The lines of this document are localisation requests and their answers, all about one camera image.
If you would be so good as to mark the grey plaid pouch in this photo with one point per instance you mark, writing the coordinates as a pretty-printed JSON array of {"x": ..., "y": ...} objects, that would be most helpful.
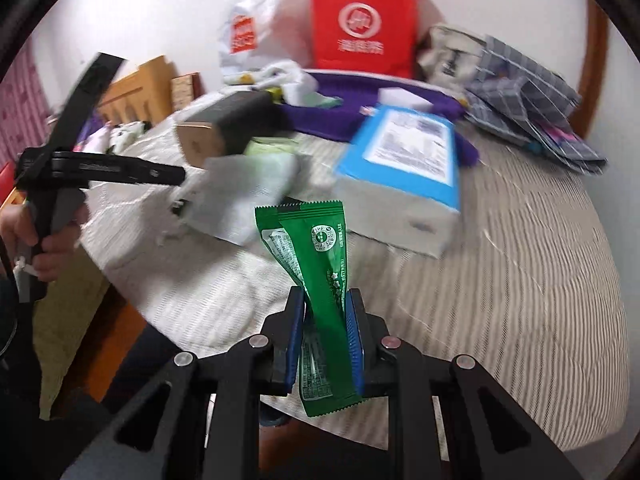
[{"x": 505, "y": 75}]

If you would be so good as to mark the white sponge block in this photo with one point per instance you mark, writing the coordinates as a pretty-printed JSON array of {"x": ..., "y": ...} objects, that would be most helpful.
[{"x": 405, "y": 99}]

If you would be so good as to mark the beige canvas bag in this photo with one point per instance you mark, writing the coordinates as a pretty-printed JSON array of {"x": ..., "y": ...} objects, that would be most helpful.
[{"x": 445, "y": 55}]

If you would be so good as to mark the person's left hand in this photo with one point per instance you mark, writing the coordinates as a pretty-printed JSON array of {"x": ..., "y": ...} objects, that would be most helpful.
[{"x": 55, "y": 255}]

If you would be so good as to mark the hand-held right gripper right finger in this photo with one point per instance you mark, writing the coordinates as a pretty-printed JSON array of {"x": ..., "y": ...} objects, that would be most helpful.
[{"x": 356, "y": 340}]

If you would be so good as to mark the wooden headboard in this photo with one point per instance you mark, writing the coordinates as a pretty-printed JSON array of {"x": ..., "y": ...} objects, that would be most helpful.
[{"x": 140, "y": 90}]

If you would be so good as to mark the purple towel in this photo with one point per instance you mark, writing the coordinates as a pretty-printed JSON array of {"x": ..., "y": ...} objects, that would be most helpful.
[{"x": 325, "y": 122}]

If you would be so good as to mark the brown wooden door frame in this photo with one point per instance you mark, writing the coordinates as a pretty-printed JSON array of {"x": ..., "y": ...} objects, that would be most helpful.
[{"x": 595, "y": 85}]

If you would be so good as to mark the olive bed sheet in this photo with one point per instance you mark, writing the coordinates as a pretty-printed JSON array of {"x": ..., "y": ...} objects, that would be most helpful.
[{"x": 70, "y": 320}]

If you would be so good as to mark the grey plaid bag with star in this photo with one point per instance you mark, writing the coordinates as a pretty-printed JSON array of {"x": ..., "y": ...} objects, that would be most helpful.
[{"x": 500, "y": 120}]

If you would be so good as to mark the pink patterned curtain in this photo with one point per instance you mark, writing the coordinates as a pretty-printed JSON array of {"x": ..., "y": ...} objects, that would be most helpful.
[{"x": 20, "y": 110}]

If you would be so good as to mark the green snack packet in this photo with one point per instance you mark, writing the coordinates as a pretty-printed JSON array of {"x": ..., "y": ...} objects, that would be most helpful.
[
  {"x": 275, "y": 240},
  {"x": 325, "y": 260}
]

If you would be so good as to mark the white plastic shopping bag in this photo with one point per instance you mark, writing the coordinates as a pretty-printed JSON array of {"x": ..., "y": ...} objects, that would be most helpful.
[{"x": 280, "y": 35}]

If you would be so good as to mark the red paper bag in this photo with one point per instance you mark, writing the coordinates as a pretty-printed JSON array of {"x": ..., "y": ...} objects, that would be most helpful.
[{"x": 325, "y": 10}]

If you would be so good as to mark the patterned book box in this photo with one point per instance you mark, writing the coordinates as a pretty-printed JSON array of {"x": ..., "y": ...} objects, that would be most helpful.
[{"x": 185, "y": 90}]

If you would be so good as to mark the blue shoe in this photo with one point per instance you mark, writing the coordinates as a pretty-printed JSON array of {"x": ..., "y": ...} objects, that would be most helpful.
[{"x": 272, "y": 417}]

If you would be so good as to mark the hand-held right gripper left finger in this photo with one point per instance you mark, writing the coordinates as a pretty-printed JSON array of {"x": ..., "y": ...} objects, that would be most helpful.
[{"x": 295, "y": 340}]

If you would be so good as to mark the blue tissue pack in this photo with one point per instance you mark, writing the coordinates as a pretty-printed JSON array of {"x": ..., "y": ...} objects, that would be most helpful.
[{"x": 400, "y": 170}]

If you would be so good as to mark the pile of clothes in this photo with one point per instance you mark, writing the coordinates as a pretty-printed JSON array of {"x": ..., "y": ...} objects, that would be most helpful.
[{"x": 125, "y": 132}]

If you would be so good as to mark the light green tissue packet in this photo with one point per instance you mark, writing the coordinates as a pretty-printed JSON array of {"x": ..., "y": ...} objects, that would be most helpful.
[{"x": 272, "y": 149}]

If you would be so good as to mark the dark green box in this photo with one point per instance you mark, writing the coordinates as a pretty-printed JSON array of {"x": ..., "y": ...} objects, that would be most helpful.
[{"x": 235, "y": 115}]

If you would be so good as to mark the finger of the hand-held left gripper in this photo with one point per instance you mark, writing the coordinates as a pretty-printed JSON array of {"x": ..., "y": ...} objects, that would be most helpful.
[
  {"x": 125, "y": 172},
  {"x": 90, "y": 95}
]

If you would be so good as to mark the clear plastic pouch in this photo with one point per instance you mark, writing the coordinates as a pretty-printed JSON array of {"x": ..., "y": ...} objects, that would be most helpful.
[{"x": 235, "y": 190}]

